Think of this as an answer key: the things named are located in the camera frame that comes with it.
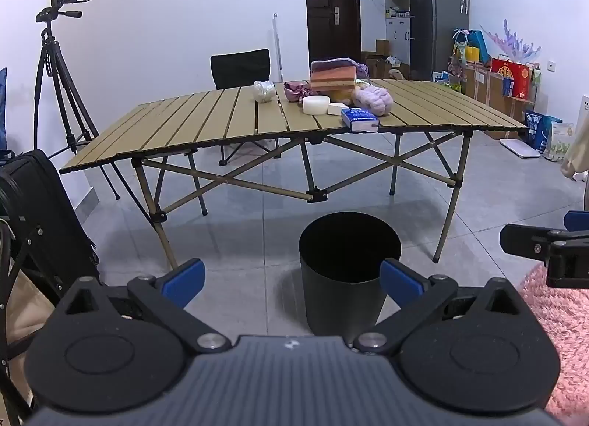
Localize black suitcase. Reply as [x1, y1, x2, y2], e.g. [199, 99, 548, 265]
[0, 150, 99, 298]

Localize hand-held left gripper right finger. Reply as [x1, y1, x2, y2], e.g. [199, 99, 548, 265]
[352, 258, 528, 357]

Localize black round trash bin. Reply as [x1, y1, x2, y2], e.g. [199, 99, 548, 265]
[299, 212, 402, 337]

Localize purple coral decoration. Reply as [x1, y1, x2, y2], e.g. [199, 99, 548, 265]
[481, 19, 541, 63]

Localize blue gift bag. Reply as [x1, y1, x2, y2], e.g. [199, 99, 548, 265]
[453, 29, 489, 63]

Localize pale purple fluffy cloth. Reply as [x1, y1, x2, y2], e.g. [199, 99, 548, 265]
[352, 85, 395, 116]

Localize red gift box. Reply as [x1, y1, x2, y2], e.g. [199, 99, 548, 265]
[491, 58, 535, 100]

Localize white and green bag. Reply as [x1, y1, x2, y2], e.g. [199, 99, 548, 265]
[547, 121, 576, 162]

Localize black folding chair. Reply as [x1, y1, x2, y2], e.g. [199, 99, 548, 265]
[210, 49, 283, 167]

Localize yellow and white plush toy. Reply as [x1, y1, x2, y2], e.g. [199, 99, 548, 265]
[329, 86, 364, 105]

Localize purple knit drawstring pouch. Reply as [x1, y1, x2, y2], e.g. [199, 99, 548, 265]
[310, 58, 371, 83]

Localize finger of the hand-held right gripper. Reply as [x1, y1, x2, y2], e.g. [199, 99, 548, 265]
[499, 223, 589, 290]
[564, 210, 589, 236]

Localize white kitchen cabinet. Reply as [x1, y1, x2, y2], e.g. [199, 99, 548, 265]
[382, 0, 415, 63]

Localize purple satin scrunchie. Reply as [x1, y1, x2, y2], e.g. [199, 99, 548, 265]
[283, 81, 314, 104]

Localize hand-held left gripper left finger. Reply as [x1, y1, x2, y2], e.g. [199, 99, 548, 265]
[62, 258, 233, 355]

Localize dark brown door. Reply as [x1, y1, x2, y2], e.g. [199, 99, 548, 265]
[304, 0, 364, 63]

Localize pink and yellow sponge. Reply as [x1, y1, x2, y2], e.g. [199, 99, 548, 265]
[310, 65, 359, 92]

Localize tan folding table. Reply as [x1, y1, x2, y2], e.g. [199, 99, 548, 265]
[59, 79, 530, 270]

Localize brown cardboard boxes by door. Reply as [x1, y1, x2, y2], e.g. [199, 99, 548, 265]
[363, 40, 410, 79]

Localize blue tissue pack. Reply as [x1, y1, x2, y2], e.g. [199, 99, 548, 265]
[341, 107, 380, 133]

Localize dark grey fridge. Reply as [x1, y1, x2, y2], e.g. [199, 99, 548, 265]
[407, 0, 470, 82]

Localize white floor scale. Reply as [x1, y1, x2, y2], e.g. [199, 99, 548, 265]
[499, 137, 541, 159]

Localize pink fluffy rug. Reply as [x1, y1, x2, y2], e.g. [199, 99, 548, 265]
[518, 263, 589, 426]

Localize beige cloth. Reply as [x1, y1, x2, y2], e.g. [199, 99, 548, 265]
[560, 116, 589, 183]

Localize large brown cardboard box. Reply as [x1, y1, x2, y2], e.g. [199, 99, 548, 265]
[465, 65, 535, 123]

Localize blue pet food bag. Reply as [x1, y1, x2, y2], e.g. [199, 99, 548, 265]
[525, 111, 562, 153]

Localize white round foam disc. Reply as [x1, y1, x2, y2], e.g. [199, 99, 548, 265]
[302, 95, 331, 115]

